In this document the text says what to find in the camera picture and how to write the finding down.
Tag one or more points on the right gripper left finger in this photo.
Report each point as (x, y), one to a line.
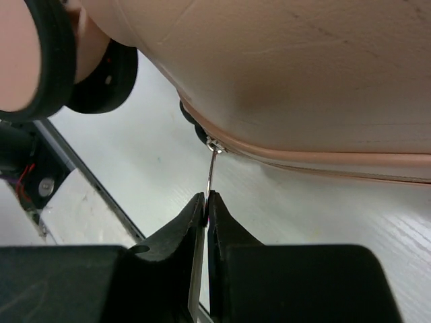
(156, 280)

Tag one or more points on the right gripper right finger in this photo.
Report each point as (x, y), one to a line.
(253, 282)

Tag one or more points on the pink hard-shell suitcase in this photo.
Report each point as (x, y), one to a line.
(330, 87)

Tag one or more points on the aluminium rail front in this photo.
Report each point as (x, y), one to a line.
(71, 159)

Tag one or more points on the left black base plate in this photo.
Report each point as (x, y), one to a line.
(32, 163)

